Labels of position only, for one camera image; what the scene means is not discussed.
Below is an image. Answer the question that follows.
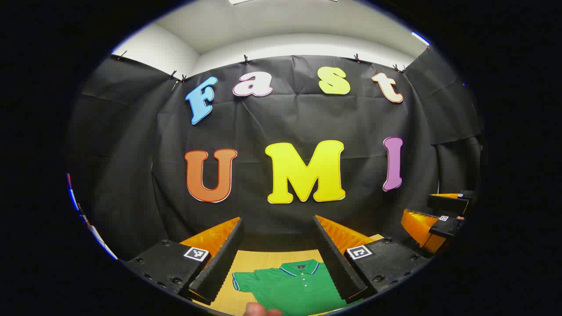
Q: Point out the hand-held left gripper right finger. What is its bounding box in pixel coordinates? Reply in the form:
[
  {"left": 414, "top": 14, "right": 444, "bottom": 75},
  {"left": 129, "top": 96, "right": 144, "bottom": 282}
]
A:
[{"left": 313, "top": 215, "right": 433, "bottom": 304}]

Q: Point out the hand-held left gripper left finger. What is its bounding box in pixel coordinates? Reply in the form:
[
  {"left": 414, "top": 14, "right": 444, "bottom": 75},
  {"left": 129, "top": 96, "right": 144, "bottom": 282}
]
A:
[{"left": 125, "top": 216, "right": 245, "bottom": 306}]

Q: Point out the green T-shirt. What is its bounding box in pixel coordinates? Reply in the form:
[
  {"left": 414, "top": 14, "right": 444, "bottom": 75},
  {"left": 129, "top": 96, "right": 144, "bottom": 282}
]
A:
[{"left": 232, "top": 259, "right": 360, "bottom": 316}]

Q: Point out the black backdrop cloth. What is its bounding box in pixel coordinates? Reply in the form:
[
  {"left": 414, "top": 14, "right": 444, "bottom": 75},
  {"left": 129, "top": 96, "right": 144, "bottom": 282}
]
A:
[{"left": 66, "top": 46, "right": 486, "bottom": 264}]

